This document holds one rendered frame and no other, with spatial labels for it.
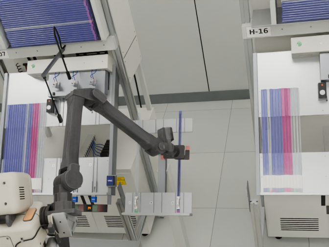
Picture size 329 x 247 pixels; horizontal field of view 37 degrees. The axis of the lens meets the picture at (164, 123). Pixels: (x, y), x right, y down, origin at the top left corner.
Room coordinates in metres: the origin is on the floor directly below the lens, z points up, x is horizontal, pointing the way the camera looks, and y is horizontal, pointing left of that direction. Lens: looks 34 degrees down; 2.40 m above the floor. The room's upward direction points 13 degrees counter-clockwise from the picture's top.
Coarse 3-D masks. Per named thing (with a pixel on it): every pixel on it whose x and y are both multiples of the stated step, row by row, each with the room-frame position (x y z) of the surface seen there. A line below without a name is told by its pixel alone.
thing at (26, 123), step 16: (16, 112) 2.48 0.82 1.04; (32, 112) 2.44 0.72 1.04; (16, 128) 2.41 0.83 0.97; (32, 128) 2.37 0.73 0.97; (16, 144) 2.35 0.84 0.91; (32, 144) 2.31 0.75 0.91; (16, 160) 2.28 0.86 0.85; (32, 160) 2.24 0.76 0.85; (32, 176) 2.18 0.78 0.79; (32, 192) 2.12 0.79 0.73
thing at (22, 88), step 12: (24, 72) 2.65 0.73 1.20; (12, 84) 2.62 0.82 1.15; (24, 84) 2.59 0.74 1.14; (36, 84) 2.56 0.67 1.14; (12, 96) 2.57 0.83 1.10; (24, 96) 2.54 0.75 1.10; (36, 96) 2.51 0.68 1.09; (108, 96) 2.35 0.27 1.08; (60, 108) 2.41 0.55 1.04; (84, 108) 2.35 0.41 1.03; (48, 120) 2.38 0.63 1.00; (84, 120) 2.31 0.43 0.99; (96, 120) 2.28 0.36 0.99
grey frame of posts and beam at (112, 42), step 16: (112, 32) 2.44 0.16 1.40; (32, 48) 2.56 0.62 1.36; (48, 48) 2.53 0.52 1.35; (64, 48) 2.50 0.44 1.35; (80, 48) 2.47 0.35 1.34; (96, 48) 2.44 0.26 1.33; (112, 48) 2.41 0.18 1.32; (0, 64) 2.68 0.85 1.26; (128, 80) 2.46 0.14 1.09; (128, 96) 2.44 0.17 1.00; (144, 160) 2.45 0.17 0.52; (128, 224) 1.96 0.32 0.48; (128, 240) 1.97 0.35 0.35
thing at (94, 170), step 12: (48, 168) 2.19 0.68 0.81; (84, 168) 2.12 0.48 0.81; (96, 168) 2.09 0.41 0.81; (108, 168) 2.07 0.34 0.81; (48, 180) 2.14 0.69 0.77; (84, 180) 2.07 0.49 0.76; (96, 180) 2.05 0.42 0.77; (48, 192) 2.10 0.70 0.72; (72, 192) 2.04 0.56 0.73; (84, 192) 2.03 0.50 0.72; (96, 192) 2.00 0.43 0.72
